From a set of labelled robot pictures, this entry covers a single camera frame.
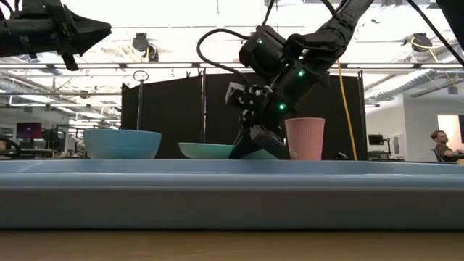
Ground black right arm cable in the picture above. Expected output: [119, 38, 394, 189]
[405, 0, 464, 67]
[196, 28, 251, 78]

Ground black ceiling cord reel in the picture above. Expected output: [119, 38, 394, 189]
[402, 32, 434, 54]
[132, 32, 160, 62]

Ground black stand with ring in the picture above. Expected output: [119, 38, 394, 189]
[133, 70, 149, 131]

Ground person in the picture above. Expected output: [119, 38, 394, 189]
[430, 129, 464, 163]

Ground teal plate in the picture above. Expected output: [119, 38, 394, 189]
[177, 141, 278, 160]

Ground black backdrop partition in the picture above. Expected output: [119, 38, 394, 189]
[120, 70, 367, 160]

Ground blue ribbed bowl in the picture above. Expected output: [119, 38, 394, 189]
[83, 129, 162, 160]

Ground pink paper cup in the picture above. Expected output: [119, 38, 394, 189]
[284, 117, 326, 161]

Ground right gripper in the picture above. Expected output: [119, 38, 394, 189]
[228, 81, 312, 160]

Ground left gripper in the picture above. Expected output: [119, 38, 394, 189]
[21, 0, 112, 72]

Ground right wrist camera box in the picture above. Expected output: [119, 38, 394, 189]
[224, 81, 254, 109]

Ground long ceiling light strip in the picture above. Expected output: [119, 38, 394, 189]
[0, 62, 464, 70]

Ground dark computer monitor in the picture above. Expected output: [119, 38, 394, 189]
[16, 122, 43, 140]

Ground silver corrugated air duct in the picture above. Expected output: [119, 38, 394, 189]
[364, 67, 464, 102]

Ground blue plastic tray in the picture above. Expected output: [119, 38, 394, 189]
[0, 158, 464, 230]

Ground yellow hanging cable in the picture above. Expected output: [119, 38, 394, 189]
[335, 59, 358, 161]

